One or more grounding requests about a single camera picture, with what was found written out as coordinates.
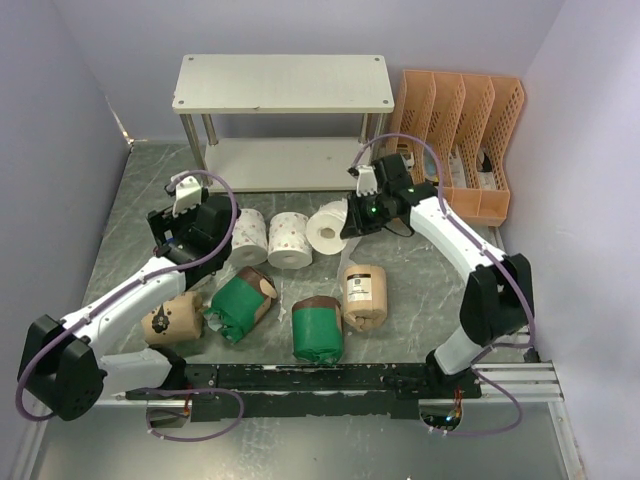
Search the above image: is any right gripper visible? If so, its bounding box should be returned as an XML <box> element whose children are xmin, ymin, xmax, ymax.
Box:
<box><xmin>343</xmin><ymin>188</ymin><xmax>390</xmax><ymax>238</ymax></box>

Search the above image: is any plain white paper towel roll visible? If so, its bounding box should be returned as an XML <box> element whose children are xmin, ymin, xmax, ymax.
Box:
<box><xmin>306</xmin><ymin>198</ymin><xmax>361</xmax><ymax>255</ymax></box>

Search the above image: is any rose-print roll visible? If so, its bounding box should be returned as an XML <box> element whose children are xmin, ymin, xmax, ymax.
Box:
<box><xmin>228</xmin><ymin>209</ymin><xmax>268</xmax><ymax>268</ymax></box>
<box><xmin>267</xmin><ymin>212</ymin><xmax>312</xmax><ymax>270</ymax></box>

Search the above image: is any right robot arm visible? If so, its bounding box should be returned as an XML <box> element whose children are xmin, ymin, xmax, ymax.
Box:
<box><xmin>340</xmin><ymin>154</ymin><xmax>534</xmax><ymax>398</ymax></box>

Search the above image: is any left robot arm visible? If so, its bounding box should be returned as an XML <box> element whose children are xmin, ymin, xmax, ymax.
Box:
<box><xmin>14</xmin><ymin>193</ymin><xmax>240</xmax><ymax>422</ymax></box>

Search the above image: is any white two-tier shelf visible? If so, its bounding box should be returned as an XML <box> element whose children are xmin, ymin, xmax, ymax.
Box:
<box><xmin>172</xmin><ymin>54</ymin><xmax>394</xmax><ymax>192</ymax></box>

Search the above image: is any tan wrapped roll with label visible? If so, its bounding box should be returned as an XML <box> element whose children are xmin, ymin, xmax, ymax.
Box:
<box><xmin>342</xmin><ymin>265</ymin><xmax>388</xmax><ymax>332</ymax></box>

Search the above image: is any brown wrapped roll black print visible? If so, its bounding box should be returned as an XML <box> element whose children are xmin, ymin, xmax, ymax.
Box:
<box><xmin>141</xmin><ymin>291</ymin><xmax>204</xmax><ymax>346</ymax></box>

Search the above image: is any green wrapped roll left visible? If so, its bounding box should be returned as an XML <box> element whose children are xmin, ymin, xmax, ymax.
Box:
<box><xmin>203</xmin><ymin>266</ymin><xmax>278</xmax><ymax>344</ymax></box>

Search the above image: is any green wrapped roll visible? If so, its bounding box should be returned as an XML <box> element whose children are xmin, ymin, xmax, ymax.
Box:
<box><xmin>203</xmin><ymin>266</ymin><xmax>278</xmax><ymax>344</ymax></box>
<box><xmin>291</xmin><ymin>295</ymin><xmax>344</xmax><ymax>366</ymax></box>

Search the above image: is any green wrapped roll right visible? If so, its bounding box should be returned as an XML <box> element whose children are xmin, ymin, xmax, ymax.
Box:
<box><xmin>291</xmin><ymin>295</ymin><xmax>344</xmax><ymax>366</ymax></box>

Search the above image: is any orange plastic file organizer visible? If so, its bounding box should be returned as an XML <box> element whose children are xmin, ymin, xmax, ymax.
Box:
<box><xmin>382</xmin><ymin>70</ymin><xmax>525</xmax><ymax>227</ymax></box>

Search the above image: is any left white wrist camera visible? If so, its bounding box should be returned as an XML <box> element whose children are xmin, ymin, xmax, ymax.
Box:
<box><xmin>165</xmin><ymin>175</ymin><xmax>208</xmax><ymax>218</ymax></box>

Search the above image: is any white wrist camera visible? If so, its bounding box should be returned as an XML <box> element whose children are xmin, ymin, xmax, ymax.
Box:
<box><xmin>348</xmin><ymin>165</ymin><xmax>379</xmax><ymax>197</ymax></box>
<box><xmin>165</xmin><ymin>175</ymin><xmax>208</xmax><ymax>218</ymax></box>

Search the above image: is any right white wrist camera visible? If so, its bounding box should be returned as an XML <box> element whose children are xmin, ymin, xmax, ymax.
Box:
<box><xmin>348</xmin><ymin>165</ymin><xmax>379</xmax><ymax>197</ymax></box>

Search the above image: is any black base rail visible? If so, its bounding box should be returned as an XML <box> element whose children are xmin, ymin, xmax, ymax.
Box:
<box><xmin>124</xmin><ymin>362</ymin><xmax>484</xmax><ymax>424</ymax></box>

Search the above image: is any aluminium extrusion rail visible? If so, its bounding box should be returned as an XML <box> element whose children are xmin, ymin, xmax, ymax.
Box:
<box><xmin>473</xmin><ymin>350</ymin><xmax>565</xmax><ymax>403</ymax></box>

